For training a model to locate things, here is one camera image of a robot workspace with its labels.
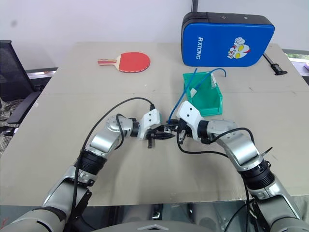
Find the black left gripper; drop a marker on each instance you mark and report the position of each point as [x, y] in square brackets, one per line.
[151, 137]

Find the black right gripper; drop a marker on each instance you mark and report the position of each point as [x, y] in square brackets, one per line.
[183, 128]

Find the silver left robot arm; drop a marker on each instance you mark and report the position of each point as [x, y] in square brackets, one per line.
[103, 142]

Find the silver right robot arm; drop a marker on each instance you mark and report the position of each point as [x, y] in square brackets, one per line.
[243, 147]

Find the green plastic bin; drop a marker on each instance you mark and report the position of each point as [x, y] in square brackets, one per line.
[207, 102]

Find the clear plastic piece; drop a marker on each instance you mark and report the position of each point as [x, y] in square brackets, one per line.
[213, 81]

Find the red table tennis paddle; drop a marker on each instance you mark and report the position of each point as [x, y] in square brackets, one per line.
[132, 60]

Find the blue black kick pad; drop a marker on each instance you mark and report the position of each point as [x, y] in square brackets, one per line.
[212, 43]

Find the grey robot chest plate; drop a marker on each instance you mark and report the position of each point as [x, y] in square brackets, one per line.
[155, 228]

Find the black caliper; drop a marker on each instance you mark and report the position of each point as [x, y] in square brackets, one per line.
[278, 70]

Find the dark vertical pole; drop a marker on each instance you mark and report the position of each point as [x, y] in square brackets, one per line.
[195, 4]

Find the plaid cloth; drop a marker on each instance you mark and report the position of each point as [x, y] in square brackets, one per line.
[4, 137]

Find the black mesh office chair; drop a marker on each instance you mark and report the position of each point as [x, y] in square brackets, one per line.
[12, 72]

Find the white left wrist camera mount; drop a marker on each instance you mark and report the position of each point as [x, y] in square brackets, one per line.
[150, 119]

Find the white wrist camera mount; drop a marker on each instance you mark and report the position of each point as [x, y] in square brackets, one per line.
[190, 112]
[150, 119]

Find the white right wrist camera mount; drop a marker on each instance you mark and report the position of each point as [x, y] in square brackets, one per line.
[190, 112]

